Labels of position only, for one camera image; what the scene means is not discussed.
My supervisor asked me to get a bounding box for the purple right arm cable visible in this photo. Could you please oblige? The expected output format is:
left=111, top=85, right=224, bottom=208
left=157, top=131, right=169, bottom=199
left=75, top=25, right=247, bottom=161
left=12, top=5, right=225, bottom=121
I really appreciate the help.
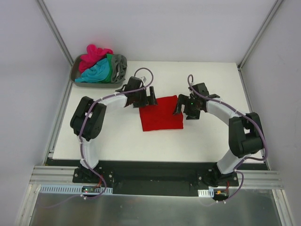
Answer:
left=187, top=74, right=269, bottom=207

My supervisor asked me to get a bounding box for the aluminium corner post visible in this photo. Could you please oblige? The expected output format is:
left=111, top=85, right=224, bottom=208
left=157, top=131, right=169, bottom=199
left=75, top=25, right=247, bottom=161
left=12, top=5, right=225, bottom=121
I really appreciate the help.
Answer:
left=35, top=0, right=75, bottom=66
left=237, top=0, right=285, bottom=70

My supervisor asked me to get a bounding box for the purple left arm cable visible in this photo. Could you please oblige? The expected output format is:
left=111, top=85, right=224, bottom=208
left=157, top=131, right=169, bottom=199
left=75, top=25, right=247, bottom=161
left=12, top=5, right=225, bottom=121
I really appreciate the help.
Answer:
left=46, top=67, right=155, bottom=209

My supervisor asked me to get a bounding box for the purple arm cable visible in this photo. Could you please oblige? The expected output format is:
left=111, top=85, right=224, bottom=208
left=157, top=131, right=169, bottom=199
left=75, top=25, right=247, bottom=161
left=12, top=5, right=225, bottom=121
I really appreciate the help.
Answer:
left=46, top=67, right=155, bottom=209
left=187, top=74, right=269, bottom=207

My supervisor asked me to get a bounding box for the grey t shirt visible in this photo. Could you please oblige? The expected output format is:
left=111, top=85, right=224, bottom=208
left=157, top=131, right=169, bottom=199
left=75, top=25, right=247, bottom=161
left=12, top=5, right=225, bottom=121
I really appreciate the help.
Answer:
left=111, top=54, right=127, bottom=83

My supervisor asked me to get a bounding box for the right aluminium corner post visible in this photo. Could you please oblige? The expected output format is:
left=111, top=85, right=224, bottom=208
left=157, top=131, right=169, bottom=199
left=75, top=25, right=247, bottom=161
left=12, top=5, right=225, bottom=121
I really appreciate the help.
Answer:
left=237, top=0, right=285, bottom=70

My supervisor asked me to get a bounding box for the red t shirt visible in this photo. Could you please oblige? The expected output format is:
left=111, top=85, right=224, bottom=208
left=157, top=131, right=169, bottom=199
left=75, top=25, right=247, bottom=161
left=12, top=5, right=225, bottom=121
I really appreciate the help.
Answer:
left=139, top=95, right=183, bottom=132

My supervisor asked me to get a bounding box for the pink t shirt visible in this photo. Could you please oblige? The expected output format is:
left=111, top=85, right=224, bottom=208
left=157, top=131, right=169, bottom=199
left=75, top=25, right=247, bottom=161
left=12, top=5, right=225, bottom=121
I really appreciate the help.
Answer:
left=79, top=44, right=113, bottom=73

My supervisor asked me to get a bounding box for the green t shirt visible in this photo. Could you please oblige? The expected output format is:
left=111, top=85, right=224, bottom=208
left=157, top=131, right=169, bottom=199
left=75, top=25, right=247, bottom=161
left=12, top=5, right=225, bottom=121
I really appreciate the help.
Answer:
left=101, top=54, right=113, bottom=83

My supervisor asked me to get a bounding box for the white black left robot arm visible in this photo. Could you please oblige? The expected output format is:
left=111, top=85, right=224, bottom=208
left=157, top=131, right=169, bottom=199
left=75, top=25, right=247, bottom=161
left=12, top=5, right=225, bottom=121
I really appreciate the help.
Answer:
left=70, top=76, right=158, bottom=183

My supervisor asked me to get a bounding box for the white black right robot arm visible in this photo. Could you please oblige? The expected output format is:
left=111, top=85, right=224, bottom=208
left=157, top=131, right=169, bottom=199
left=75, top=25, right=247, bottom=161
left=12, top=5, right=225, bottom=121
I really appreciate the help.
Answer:
left=173, top=83, right=264, bottom=187

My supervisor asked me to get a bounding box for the cyan t shirt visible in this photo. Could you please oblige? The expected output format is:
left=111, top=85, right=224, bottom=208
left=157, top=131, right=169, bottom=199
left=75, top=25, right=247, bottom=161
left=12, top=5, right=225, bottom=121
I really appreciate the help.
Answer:
left=75, top=60, right=108, bottom=83

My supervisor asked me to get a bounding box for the grey plastic laundry tray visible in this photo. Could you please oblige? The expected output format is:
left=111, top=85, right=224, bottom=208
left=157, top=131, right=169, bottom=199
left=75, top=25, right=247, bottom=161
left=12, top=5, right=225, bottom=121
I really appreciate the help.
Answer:
left=70, top=56, right=124, bottom=89

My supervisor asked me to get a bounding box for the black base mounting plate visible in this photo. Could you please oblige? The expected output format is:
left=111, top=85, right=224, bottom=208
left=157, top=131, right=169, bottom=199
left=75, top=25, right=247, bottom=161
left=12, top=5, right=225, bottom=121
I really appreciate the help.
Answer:
left=43, top=158, right=270, bottom=196

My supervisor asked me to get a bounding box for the left aluminium corner post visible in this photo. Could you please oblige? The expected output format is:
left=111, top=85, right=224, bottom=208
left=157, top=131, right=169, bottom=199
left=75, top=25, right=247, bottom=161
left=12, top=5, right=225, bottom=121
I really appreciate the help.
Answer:
left=35, top=0, right=75, bottom=66

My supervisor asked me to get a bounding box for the white right cable duct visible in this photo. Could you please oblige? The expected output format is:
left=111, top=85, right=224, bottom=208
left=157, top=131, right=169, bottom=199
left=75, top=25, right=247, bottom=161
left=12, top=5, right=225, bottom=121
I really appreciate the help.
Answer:
left=198, top=188, right=214, bottom=198

